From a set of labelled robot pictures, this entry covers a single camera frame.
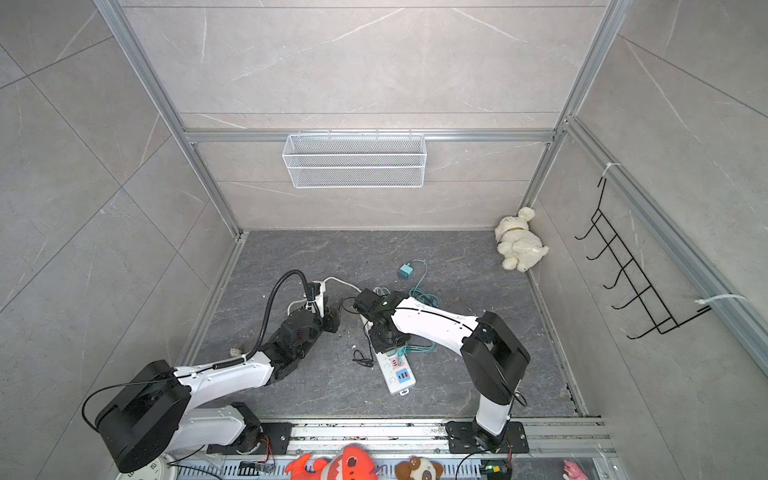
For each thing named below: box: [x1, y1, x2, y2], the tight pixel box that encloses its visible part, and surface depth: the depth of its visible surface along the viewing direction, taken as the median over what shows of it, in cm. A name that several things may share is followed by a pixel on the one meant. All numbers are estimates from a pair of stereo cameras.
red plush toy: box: [286, 445, 378, 480], surface depth 66 cm
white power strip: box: [375, 351, 416, 396], surface depth 83 cm
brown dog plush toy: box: [395, 456, 443, 480], surface depth 69 cm
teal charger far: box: [398, 262, 414, 281], surface depth 107 cm
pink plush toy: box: [563, 460, 589, 480], surface depth 69 cm
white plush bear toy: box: [494, 206, 549, 272], surface depth 108 cm
